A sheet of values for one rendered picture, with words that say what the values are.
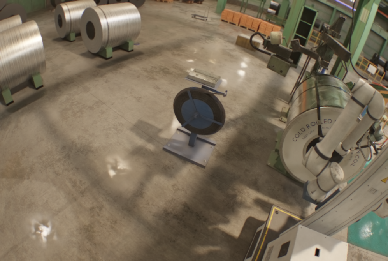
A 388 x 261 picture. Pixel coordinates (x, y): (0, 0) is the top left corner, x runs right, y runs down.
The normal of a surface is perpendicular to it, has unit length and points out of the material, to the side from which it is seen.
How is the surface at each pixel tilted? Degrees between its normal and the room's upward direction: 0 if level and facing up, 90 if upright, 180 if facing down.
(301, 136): 90
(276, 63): 90
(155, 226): 0
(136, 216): 0
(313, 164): 80
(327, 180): 90
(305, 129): 90
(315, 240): 0
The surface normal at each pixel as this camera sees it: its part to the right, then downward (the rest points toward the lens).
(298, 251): 0.18, -0.77
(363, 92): -0.75, 0.13
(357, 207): -0.49, 0.48
